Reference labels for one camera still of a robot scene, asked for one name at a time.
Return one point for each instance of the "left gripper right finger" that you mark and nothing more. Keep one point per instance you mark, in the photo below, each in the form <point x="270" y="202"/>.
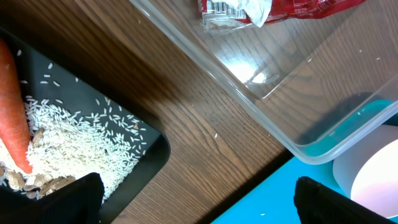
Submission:
<point x="318" y="204"/>

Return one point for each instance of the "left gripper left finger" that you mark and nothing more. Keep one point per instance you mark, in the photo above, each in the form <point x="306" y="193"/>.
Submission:
<point x="78" y="202"/>

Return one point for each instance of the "pink bowl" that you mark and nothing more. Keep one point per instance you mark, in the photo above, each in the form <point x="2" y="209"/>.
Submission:
<point x="367" y="172"/>

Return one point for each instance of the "orange carrot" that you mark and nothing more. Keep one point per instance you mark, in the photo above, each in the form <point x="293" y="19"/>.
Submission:
<point x="11" y="109"/>

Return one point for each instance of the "white napkin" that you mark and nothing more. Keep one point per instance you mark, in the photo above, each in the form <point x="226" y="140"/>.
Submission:
<point x="257" y="10"/>

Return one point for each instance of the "red snack wrapper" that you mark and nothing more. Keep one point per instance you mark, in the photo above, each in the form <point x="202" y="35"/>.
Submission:
<point x="289" y="11"/>

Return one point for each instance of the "teal serving tray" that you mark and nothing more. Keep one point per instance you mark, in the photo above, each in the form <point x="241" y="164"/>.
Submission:
<point x="272" y="201"/>

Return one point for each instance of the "peanut shells pile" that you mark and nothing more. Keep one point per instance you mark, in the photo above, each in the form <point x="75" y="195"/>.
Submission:
<point x="45" y="178"/>

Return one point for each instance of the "spilled white rice pile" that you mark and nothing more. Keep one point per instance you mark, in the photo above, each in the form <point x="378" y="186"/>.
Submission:
<point x="109" y="156"/>

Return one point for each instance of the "clear plastic bin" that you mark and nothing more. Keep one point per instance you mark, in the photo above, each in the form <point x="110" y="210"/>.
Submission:
<point x="317" y="85"/>

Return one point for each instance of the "black plastic tray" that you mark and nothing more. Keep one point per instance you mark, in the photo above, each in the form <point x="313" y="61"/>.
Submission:
<point x="44" y="75"/>

